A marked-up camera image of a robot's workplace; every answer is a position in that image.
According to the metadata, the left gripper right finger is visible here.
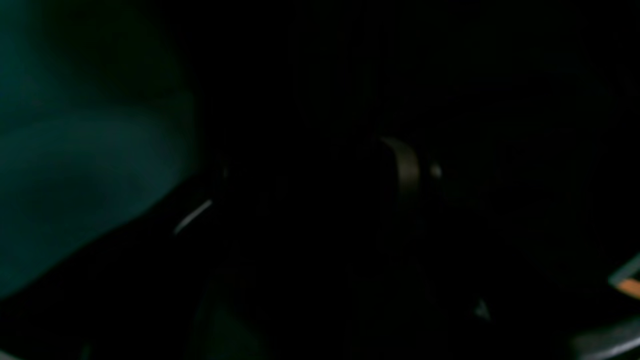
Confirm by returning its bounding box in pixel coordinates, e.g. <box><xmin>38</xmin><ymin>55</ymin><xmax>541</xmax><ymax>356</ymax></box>
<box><xmin>350</xmin><ymin>137</ymin><xmax>576</xmax><ymax>360</ymax></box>

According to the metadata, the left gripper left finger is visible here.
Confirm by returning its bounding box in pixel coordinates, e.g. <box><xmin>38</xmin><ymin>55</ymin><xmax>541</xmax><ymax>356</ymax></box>
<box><xmin>1</xmin><ymin>170</ymin><xmax>227</xmax><ymax>360</ymax></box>

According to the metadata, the black t-shirt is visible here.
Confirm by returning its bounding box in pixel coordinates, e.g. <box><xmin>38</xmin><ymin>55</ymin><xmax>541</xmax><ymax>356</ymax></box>
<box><xmin>165</xmin><ymin>0</ymin><xmax>640</xmax><ymax>360</ymax></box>

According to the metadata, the blue table cloth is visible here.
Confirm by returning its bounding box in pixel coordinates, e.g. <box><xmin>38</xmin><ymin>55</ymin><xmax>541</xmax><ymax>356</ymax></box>
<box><xmin>0</xmin><ymin>0</ymin><xmax>198</xmax><ymax>299</ymax></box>

